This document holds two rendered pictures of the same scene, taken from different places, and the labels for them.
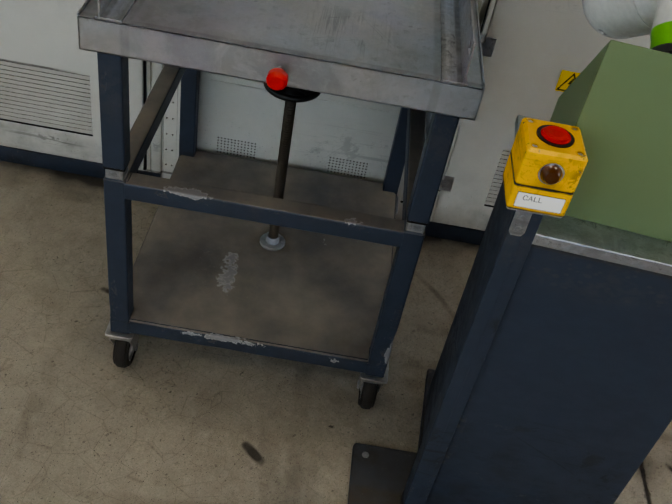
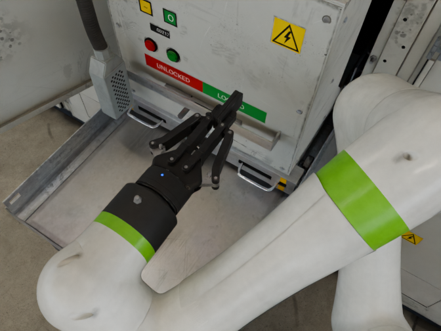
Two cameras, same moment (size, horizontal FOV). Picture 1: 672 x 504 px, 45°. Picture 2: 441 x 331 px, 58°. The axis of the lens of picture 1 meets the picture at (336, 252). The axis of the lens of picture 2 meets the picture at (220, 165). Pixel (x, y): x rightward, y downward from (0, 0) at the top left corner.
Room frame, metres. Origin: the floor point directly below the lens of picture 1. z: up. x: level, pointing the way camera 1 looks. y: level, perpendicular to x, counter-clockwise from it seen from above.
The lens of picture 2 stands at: (1.02, -0.21, 1.74)
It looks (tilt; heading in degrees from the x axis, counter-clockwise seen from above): 58 degrees down; 32
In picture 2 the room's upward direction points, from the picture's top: 3 degrees clockwise
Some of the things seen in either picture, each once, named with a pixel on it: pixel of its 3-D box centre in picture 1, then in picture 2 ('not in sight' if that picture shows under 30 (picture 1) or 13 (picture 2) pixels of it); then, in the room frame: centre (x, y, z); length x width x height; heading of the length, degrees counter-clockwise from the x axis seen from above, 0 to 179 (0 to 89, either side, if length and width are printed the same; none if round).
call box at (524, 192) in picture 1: (543, 167); not in sight; (0.93, -0.25, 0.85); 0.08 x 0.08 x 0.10; 2
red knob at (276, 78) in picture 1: (278, 76); not in sight; (1.08, 0.14, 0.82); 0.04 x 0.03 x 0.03; 2
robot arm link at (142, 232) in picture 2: not in sight; (142, 217); (1.16, 0.00, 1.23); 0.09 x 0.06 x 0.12; 92
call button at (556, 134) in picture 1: (554, 138); not in sight; (0.93, -0.25, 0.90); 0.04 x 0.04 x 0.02
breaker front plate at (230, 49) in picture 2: not in sight; (201, 66); (1.52, 0.16, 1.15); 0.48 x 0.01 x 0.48; 92
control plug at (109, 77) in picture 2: not in sight; (112, 82); (1.44, 0.36, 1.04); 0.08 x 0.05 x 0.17; 2
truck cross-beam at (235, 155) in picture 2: not in sight; (206, 134); (1.53, 0.16, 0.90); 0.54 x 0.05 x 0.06; 92
